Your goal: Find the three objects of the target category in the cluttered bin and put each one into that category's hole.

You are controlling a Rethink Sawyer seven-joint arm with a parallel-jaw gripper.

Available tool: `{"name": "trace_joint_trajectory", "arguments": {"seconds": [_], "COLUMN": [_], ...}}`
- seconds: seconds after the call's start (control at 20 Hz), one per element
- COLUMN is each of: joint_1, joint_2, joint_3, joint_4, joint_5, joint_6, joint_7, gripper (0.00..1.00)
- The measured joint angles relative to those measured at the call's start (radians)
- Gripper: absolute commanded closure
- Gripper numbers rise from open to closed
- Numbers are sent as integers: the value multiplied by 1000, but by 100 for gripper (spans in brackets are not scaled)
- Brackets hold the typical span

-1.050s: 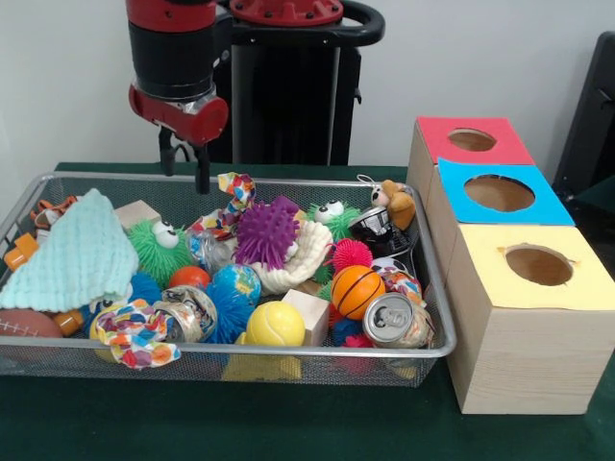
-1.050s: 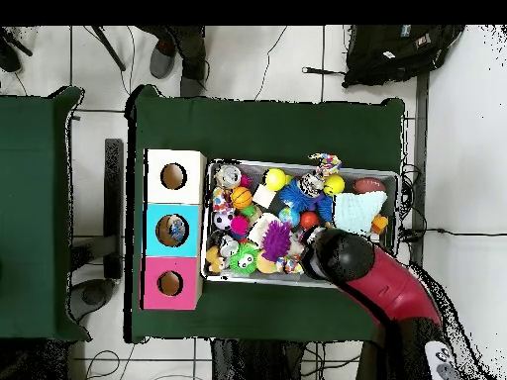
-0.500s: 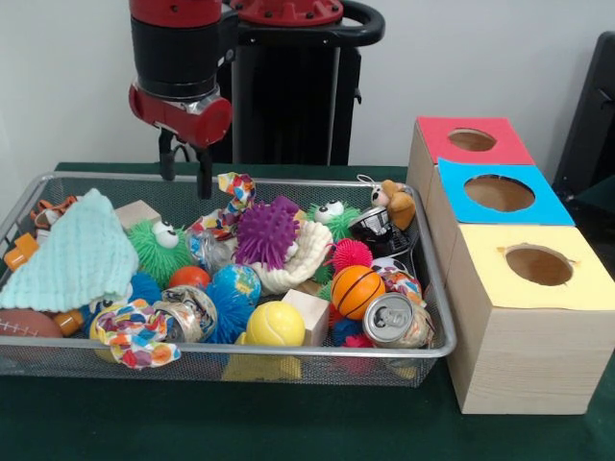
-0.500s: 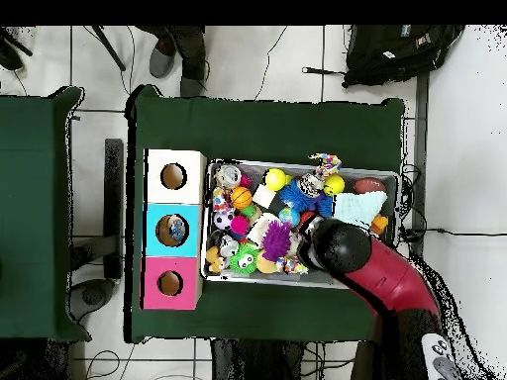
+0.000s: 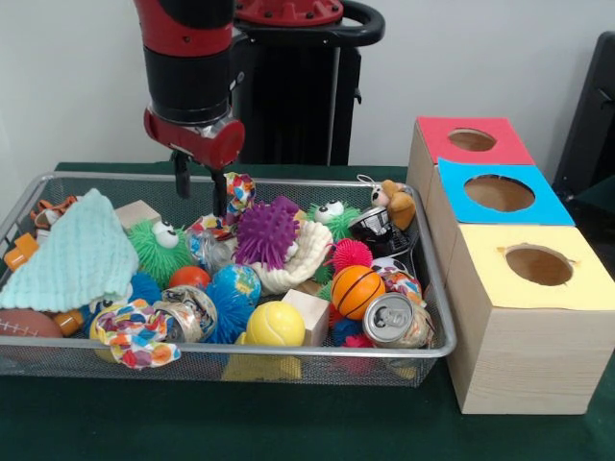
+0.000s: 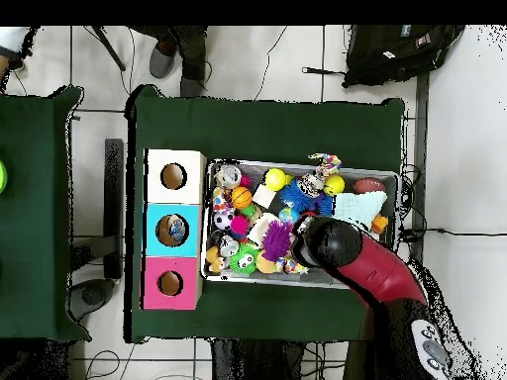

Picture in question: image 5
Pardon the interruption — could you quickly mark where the colourful polka dot cloth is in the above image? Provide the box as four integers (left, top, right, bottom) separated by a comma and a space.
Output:
190, 172, 258, 239

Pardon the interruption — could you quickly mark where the silver drink can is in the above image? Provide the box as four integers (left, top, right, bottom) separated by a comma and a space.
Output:
363, 293, 434, 350

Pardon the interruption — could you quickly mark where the dark green table cloth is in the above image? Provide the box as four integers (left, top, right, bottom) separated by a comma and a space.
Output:
0, 161, 615, 461

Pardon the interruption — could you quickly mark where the small brown football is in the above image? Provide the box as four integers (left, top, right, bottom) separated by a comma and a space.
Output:
0, 308, 63, 339

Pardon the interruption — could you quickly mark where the green fuzzy toy with eyes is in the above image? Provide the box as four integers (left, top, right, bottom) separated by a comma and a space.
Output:
127, 219, 191, 290

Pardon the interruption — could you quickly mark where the purple spiky ball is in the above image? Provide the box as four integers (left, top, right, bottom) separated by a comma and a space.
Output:
234, 195, 302, 271

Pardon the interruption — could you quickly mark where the clear mesh bin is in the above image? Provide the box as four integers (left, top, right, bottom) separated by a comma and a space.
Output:
0, 171, 457, 388

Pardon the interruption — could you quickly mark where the orange plastic building block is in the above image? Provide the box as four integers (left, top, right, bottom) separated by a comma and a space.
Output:
3, 233, 86, 337

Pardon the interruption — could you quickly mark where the small orange basketball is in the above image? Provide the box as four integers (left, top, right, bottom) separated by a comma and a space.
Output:
331, 265, 386, 321

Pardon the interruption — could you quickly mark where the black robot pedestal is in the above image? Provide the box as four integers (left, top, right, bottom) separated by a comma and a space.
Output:
231, 0, 385, 166

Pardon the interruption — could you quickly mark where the yellow tennis ball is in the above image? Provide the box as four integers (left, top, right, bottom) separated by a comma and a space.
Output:
246, 301, 307, 349

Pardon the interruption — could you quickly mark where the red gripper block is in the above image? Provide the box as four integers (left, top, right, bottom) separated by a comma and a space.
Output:
143, 106, 247, 219

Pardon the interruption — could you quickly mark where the wooden box with three holes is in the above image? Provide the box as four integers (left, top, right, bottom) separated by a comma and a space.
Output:
406, 116, 615, 416

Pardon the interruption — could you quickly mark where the black office chair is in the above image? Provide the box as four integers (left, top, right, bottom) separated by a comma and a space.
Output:
553, 32, 615, 217

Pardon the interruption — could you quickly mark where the mint green knitted cloth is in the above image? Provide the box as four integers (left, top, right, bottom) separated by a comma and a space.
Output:
0, 187, 139, 313

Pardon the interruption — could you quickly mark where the clear plastic packet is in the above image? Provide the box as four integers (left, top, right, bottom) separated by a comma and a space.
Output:
187, 230, 237, 276

